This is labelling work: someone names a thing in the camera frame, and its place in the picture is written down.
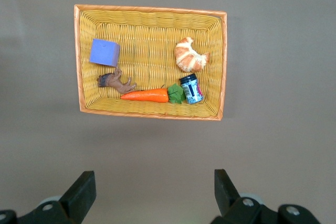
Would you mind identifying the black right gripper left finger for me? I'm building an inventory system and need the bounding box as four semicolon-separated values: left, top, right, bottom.
0;170;97;224

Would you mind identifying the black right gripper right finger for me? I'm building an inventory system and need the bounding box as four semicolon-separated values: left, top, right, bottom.
212;168;322;224

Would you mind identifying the small blue labelled can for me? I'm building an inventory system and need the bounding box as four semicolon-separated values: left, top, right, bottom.
179;73;204;105

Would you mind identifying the brown toy lion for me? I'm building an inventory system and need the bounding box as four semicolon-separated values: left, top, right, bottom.
96;67;138;95

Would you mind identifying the orange toy carrot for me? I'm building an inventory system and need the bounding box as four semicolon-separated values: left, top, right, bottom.
120;83;186;105

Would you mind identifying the toy croissant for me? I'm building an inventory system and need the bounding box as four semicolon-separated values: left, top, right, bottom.
174;37;210;73

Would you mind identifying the purple foam cube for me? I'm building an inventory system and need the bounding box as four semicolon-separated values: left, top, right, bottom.
89;38;121;68

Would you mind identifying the yellow wicker basket orange rim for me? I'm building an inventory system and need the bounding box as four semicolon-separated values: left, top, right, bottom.
73;4;227;122

